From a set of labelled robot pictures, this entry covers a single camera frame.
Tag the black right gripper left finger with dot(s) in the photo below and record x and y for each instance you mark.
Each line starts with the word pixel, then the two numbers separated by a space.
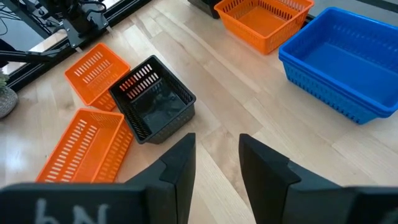
pixel 124 202

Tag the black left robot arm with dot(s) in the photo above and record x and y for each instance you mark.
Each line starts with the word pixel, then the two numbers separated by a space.
pixel 82 21

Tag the black plastic slotted basket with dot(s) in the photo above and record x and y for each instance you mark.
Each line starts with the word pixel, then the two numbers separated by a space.
pixel 155 105
pixel 203 6

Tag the orange plastic slotted basket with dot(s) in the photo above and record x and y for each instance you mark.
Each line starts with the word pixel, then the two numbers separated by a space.
pixel 93 71
pixel 264 21
pixel 84 146

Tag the black aluminium table frame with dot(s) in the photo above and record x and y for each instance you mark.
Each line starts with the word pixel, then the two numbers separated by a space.
pixel 34 67

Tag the grey plant pot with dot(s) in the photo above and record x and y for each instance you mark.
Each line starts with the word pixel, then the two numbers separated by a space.
pixel 6 101

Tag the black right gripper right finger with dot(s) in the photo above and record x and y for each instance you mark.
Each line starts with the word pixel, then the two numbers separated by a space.
pixel 311 202

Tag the blue plastic slotted basket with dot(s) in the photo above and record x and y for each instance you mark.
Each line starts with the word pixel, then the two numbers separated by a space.
pixel 351 65
pixel 326 95

